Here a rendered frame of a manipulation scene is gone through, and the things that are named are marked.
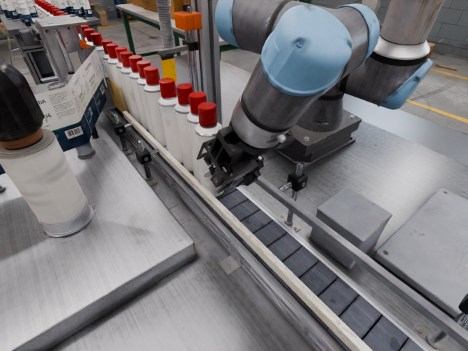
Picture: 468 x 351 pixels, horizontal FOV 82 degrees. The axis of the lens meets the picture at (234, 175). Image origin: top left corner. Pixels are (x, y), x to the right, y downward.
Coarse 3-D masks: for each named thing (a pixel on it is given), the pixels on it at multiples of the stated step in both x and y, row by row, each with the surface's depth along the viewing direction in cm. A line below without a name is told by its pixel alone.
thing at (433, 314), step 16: (272, 192) 49; (288, 208) 47; (320, 224) 42; (336, 240) 40; (352, 256) 39; (384, 272) 36; (400, 288) 34; (416, 304) 33; (432, 320) 32; (448, 320) 31; (464, 336) 30
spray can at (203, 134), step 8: (200, 104) 47; (208, 104) 48; (200, 112) 47; (208, 112) 46; (216, 112) 48; (200, 120) 48; (208, 120) 47; (216, 120) 48; (200, 128) 49; (208, 128) 48; (216, 128) 49; (200, 136) 49; (208, 136) 48; (200, 144) 50; (200, 160) 53; (200, 168) 54; (208, 168) 53; (200, 176) 56; (208, 184) 56
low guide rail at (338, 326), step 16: (160, 144) 68; (176, 160) 63; (192, 176) 59; (208, 192) 55; (224, 208) 51; (240, 224) 48; (256, 240) 46; (272, 256) 43; (288, 272) 41; (304, 288) 39; (320, 304) 38; (336, 320) 36; (352, 336) 34
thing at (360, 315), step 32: (224, 192) 60; (224, 224) 53; (256, 224) 53; (256, 256) 47; (288, 256) 48; (288, 288) 43; (320, 288) 43; (352, 288) 43; (320, 320) 39; (352, 320) 39; (384, 320) 39
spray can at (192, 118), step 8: (192, 96) 50; (200, 96) 50; (192, 104) 51; (192, 112) 52; (192, 120) 52; (192, 128) 53; (192, 136) 54; (192, 144) 56; (192, 152) 57; (192, 160) 59
